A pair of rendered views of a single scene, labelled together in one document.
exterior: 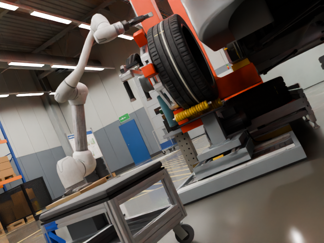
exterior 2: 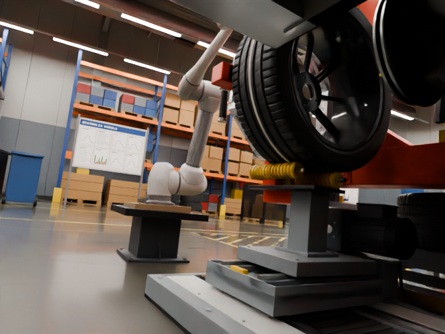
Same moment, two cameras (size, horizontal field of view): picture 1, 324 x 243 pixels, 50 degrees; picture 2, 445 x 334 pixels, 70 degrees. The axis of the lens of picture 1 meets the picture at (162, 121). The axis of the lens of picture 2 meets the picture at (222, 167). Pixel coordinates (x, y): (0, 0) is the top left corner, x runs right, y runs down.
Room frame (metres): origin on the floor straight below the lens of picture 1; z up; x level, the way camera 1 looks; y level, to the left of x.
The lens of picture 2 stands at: (1.32, -0.82, 0.36)
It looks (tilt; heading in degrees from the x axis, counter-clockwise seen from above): 7 degrees up; 40
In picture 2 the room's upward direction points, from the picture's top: 6 degrees clockwise
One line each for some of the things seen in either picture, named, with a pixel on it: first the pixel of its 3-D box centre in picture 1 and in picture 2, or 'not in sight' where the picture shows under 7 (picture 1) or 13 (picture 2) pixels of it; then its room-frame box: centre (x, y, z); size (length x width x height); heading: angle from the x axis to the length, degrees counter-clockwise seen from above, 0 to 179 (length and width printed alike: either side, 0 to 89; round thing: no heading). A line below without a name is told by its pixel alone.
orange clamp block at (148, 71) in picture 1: (150, 71); (226, 76); (2.18, -0.06, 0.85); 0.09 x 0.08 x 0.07; 162
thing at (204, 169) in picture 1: (225, 156); (293, 280); (2.38, -0.30, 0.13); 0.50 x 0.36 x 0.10; 162
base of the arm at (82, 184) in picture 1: (74, 188); (155, 199); (2.62, 0.82, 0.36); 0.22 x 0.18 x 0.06; 152
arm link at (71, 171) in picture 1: (69, 170); (162, 179); (2.64, 0.81, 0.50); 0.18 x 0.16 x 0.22; 159
